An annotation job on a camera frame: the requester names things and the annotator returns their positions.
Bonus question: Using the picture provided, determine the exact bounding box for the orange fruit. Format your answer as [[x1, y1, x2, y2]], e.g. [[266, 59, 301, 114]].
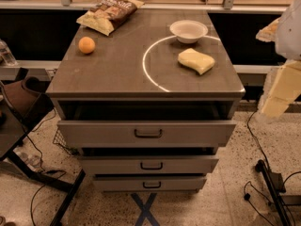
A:
[[78, 37, 95, 54]]

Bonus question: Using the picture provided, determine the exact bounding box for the black floor cable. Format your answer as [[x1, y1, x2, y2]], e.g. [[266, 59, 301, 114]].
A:
[[246, 109, 272, 169]]

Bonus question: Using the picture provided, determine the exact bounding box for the top drawer with handle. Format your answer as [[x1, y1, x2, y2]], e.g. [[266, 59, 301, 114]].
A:
[[58, 121, 236, 148]]

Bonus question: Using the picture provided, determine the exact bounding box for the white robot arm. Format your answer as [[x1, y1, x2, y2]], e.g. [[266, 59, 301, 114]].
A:
[[256, 0, 301, 119]]

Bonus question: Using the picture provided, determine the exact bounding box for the middle drawer with handle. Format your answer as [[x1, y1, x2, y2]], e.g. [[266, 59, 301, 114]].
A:
[[79, 155, 218, 175]]

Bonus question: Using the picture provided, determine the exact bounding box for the drawer with handle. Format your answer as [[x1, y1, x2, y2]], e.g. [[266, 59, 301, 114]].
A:
[[79, 155, 218, 175], [58, 121, 236, 148], [93, 176, 206, 192]]

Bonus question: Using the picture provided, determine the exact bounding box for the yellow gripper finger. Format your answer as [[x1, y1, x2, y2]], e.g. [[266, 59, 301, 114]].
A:
[[260, 60, 301, 118], [256, 19, 279, 42]]

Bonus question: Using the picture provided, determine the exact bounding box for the grey drawer cabinet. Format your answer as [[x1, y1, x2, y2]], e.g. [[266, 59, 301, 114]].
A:
[[47, 9, 245, 179]]

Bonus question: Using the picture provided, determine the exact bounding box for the yellow sponge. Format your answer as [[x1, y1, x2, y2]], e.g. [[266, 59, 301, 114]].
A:
[[178, 48, 215, 75]]

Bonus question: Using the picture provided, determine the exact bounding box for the white bowl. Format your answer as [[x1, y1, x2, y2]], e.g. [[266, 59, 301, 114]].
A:
[[169, 20, 208, 44]]

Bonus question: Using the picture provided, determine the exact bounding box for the brown chip bag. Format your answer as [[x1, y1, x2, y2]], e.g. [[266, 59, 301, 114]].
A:
[[76, 0, 144, 36]]

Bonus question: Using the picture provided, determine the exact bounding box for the bottom drawer with handle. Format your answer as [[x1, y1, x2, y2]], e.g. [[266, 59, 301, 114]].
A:
[[93, 176, 206, 192]]

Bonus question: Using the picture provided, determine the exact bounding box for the black floor stand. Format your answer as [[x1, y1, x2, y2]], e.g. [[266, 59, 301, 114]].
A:
[[255, 160, 301, 226]]

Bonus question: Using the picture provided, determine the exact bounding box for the clear plastic bottle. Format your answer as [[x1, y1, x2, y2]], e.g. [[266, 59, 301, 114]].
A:
[[0, 40, 17, 66]]

